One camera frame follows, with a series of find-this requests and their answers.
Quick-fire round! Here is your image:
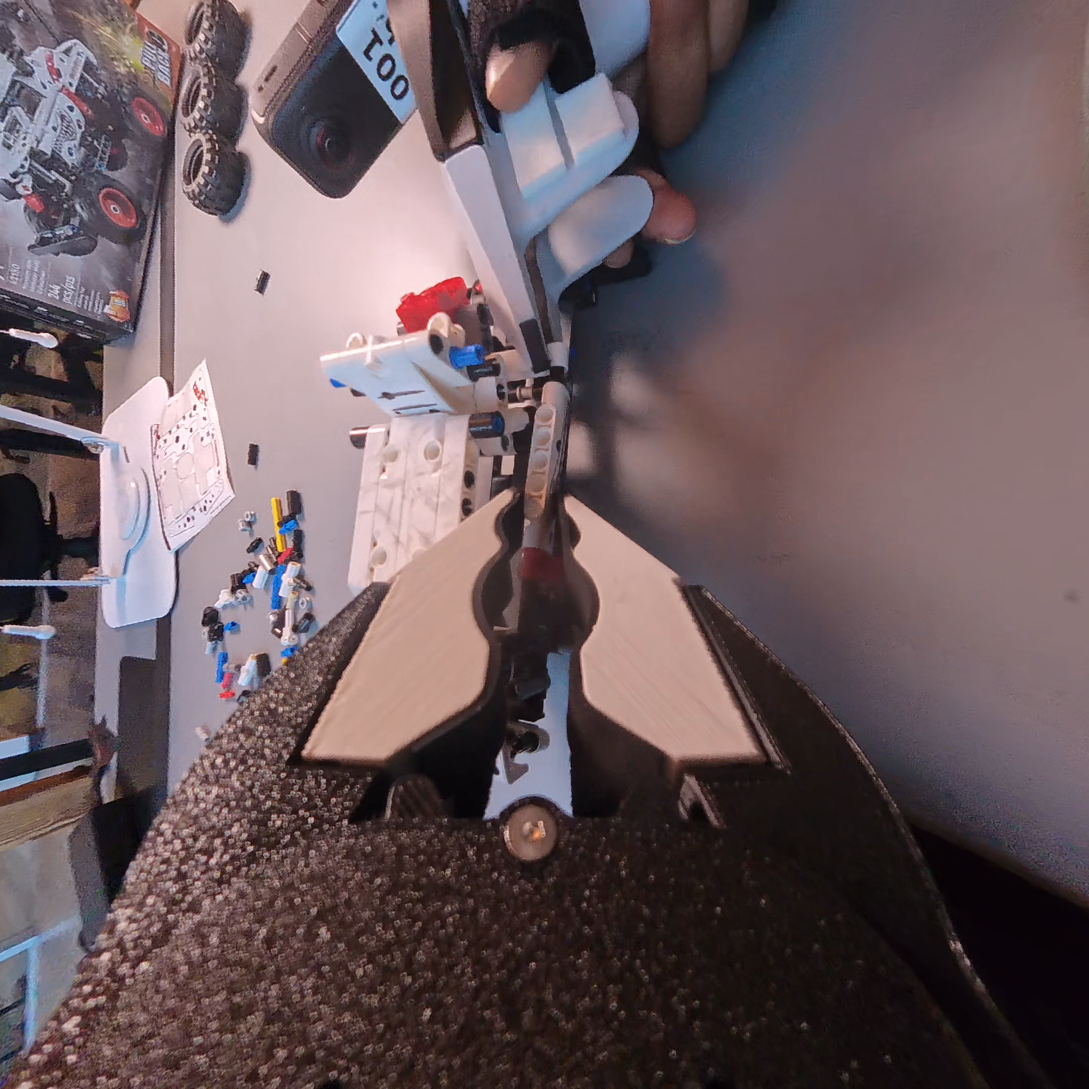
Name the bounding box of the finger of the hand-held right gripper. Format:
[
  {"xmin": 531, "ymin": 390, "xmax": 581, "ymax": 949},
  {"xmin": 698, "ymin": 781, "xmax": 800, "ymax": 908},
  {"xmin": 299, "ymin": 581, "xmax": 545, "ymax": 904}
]
[
  {"xmin": 542, "ymin": 239, "xmax": 576, "ymax": 372},
  {"xmin": 446, "ymin": 145, "xmax": 559, "ymax": 367}
]

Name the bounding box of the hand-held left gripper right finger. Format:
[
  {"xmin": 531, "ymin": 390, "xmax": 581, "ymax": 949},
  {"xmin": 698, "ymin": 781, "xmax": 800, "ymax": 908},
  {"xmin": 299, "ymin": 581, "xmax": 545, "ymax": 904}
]
[{"xmin": 559, "ymin": 494, "xmax": 767, "ymax": 767}]

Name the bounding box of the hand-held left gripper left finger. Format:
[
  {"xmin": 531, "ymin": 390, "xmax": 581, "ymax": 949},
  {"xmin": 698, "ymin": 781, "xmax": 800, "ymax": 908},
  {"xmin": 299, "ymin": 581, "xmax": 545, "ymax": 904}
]
[{"xmin": 303, "ymin": 494, "xmax": 520, "ymax": 767}]

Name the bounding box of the white holed beam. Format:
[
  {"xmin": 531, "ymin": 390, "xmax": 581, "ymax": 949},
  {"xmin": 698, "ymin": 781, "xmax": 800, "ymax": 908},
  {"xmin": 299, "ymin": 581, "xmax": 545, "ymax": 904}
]
[{"xmin": 525, "ymin": 383, "xmax": 573, "ymax": 512}]

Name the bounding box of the pile of small brick pieces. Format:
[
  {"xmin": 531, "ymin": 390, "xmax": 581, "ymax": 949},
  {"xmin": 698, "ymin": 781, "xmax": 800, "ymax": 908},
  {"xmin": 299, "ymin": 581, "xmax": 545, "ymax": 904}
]
[{"xmin": 201, "ymin": 491, "xmax": 319, "ymax": 702}]

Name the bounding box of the brick-built truck model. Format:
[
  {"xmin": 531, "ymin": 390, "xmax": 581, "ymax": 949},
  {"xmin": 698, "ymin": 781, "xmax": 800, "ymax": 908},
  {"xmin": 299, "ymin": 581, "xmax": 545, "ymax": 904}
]
[{"xmin": 324, "ymin": 278, "xmax": 580, "ymax": 597}]

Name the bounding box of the person's right hand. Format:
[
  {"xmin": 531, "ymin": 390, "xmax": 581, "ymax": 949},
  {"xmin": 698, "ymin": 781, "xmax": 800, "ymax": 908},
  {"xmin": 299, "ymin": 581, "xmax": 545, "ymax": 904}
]
[{"xmin": 486, "ymin": 1, "xmax": 758, "ymax": 243}]

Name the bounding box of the black toy set box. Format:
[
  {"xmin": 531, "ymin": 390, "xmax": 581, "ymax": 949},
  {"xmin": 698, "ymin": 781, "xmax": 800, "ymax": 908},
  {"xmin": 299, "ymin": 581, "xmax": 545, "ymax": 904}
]
[{"xmin": 1, "ymin": 1, "xmax": 185, "ymax": 341}]

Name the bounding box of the white book stand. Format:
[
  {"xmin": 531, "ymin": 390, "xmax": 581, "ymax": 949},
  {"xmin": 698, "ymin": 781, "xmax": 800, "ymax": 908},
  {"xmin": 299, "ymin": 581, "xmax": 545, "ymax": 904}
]
[{"xmin": 1, "ymin": 324, "xmax": 180, "ymax": 634}]

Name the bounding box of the sticker sheet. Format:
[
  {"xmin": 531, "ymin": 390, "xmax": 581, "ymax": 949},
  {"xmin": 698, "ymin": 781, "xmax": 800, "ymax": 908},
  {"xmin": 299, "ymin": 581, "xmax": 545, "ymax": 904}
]
[{"xmin": 150, "ymin": 361, "xmax": 236, "ymax": 551}]

